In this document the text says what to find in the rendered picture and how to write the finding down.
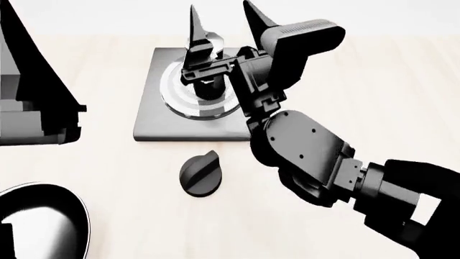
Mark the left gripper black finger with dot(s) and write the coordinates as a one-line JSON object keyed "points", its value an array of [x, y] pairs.
{"points": [[39, 67]]}

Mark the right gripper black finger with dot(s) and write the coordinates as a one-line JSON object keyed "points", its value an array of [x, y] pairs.
{"points": [[197, 40], [255, 21]]}

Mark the silver and black moka pot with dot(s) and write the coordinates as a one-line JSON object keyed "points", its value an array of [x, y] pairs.
{"points": [[210, 90]]}

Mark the round silver stove burner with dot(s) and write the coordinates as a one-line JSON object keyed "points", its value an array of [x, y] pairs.
{"points": [[172, 89]]}

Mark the grey square stove plate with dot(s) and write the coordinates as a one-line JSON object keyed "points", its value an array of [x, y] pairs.
{"points": [[154, 121]]}

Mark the black round stove knob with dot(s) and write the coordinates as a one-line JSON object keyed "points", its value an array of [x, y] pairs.
{"points": [[201, 175]]}

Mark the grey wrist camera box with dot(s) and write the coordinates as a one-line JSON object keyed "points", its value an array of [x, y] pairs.
{"points": [[298, 51]]}

